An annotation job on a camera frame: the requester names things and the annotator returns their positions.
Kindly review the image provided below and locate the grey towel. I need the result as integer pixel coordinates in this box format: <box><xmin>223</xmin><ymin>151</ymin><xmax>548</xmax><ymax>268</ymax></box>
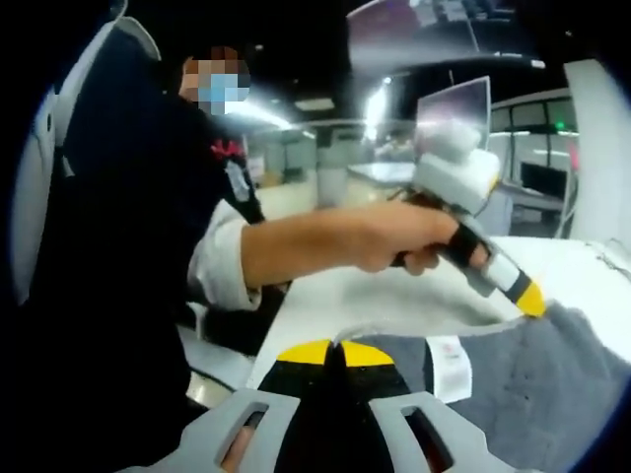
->
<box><xmin>333</xmin><ymin>299</ymin><xmax>631</xmax><ymax>473</ymax></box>

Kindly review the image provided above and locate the person's left hand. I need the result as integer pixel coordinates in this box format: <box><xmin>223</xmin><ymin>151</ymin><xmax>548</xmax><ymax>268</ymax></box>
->
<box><xmin>355</xmin><ymin>198</ymin><xmax>492</xmax><ymax>278</ymax></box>

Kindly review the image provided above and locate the black desktop monitor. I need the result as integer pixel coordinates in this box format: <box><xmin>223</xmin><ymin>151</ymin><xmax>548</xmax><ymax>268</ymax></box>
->
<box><xmin>520</xmin><ymin>162</ymin><xmax>569</xmax><ymax>199</ymax></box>

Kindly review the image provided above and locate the person's dark clothed torso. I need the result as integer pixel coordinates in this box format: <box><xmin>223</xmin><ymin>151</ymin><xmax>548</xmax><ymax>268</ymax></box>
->
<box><xmin>0</xmin><ymin>19</ymin><xmax>297</xmax><ymax>469</ymax></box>

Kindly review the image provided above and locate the white chest device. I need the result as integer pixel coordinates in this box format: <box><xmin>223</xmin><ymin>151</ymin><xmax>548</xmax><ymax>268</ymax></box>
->
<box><xmin>9</xmin><ymin>15</ymin><xmax>164</xmax><ymax>306</ymax></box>

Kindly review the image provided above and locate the thin black cable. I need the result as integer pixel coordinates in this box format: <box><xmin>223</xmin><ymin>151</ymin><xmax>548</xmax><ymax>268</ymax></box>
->
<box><xmin>589</xmin><ymin>238</ymin><xmax>631</xmax><ymax>272</ymax></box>

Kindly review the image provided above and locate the hanging wall monitor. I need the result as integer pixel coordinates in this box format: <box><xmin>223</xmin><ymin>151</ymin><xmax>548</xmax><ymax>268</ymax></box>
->
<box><xmin>344</xmin><ymin>0</ymin><xmax>482</xmax><ymax>65</ymax></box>

